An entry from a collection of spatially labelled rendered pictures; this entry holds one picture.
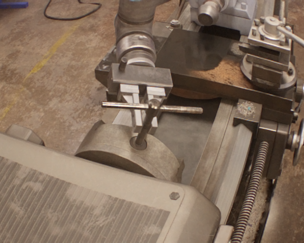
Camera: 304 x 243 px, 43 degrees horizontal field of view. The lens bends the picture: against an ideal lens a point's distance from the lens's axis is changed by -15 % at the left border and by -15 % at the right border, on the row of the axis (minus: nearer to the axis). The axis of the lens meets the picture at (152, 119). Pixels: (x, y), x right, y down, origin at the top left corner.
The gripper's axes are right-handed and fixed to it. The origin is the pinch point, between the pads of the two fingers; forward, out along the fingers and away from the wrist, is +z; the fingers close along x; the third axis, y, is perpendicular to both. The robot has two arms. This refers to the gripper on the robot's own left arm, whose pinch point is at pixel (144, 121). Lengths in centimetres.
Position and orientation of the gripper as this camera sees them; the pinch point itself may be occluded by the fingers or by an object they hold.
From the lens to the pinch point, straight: 90.8
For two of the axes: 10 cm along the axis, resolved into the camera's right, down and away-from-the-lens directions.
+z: 1.1, 8.0, -5.9
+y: 2.8, -5.9, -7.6
